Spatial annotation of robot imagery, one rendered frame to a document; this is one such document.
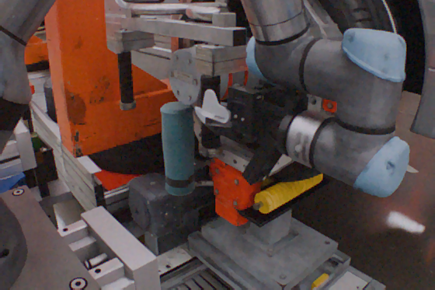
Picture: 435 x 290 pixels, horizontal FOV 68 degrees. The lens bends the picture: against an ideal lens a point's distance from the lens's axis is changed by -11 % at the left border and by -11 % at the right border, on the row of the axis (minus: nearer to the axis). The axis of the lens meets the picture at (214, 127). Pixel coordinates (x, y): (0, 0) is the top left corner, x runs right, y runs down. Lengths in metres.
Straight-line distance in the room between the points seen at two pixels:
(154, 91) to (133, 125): 0.15
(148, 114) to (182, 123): 0.38
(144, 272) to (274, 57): 0.30
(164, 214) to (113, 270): 0.84
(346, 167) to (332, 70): 0.11
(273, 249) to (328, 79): 0.89
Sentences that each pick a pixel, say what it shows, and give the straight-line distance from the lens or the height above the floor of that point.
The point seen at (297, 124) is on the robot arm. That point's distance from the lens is 0.48.
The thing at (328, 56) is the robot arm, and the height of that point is 0.97.
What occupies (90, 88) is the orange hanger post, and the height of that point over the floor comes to 0.75.
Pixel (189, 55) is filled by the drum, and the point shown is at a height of 0.90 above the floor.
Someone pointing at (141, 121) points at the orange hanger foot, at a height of 0.59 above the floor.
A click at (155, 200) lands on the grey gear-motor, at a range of 1.19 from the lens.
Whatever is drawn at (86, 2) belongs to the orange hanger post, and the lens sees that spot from 1.14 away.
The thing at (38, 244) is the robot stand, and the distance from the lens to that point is 0.38.
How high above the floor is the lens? 1.05
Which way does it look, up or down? 22 degrees down
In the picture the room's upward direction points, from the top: straight up
